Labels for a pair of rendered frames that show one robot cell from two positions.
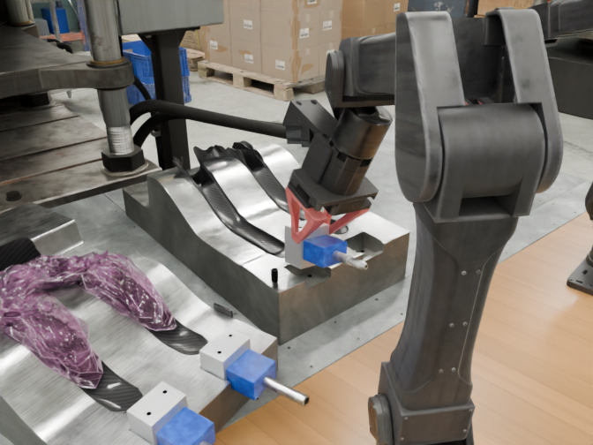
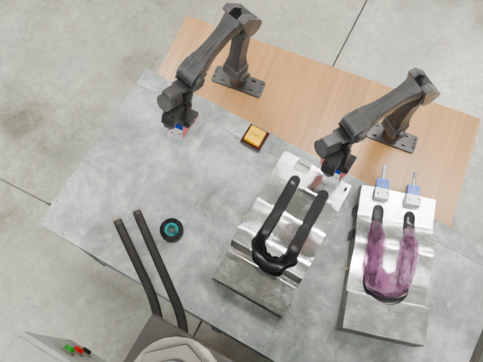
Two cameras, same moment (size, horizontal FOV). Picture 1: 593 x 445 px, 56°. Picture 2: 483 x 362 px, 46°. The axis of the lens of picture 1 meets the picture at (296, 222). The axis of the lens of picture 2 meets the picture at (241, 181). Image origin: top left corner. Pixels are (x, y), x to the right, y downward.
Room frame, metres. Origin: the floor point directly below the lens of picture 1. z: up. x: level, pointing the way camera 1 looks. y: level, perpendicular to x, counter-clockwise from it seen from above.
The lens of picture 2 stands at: (1.19, 0.43, 2.73)
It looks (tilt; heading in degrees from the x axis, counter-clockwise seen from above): 72 degrees down; 245
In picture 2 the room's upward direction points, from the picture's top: 4 degrees clockwise
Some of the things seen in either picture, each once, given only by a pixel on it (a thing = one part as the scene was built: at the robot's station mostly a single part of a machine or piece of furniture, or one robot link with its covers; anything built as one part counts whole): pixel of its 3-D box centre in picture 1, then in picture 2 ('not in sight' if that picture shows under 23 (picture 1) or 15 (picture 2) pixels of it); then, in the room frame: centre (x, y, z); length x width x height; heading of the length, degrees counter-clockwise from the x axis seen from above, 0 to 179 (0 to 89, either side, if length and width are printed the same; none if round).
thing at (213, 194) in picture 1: (250, 190); (289, 225); (0.85, 0.08, 0.92); 0.35 x 0.16 x 0.09; 39
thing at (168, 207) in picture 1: (251, 211); (283, 230); (0.87, 0.08, 0.87); 0.50 x 0.26 x 0.14; 39
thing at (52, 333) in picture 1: (63, 294); (391, 258); (0.58, 0.30, 0.90); 0.26 x 0.18 x 0.08; 56
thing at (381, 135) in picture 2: not in sight; (392, 132); (0.35, -0.12, 0.84); 0.20 x 0.07 x 0.08; 137
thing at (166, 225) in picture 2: not in sight; (172, 230); (1.22, -0.07, 0.82); 0.08 x 0.08 x 0.04
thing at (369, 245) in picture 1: (362, 252); (302, 168); (0.72, -0.10, 0.87); 0.05 x 0.05 x 0.04; 39
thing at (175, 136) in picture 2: not in sight; (182, 124); (1.06, -0.38, 0.93); 0.13 x 0.05 x 0.05; 44
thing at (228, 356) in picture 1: (258, 377); (382, 182); (0.48, 0.04, 0.86); 0.13 x 0.05 x 0.05; 56
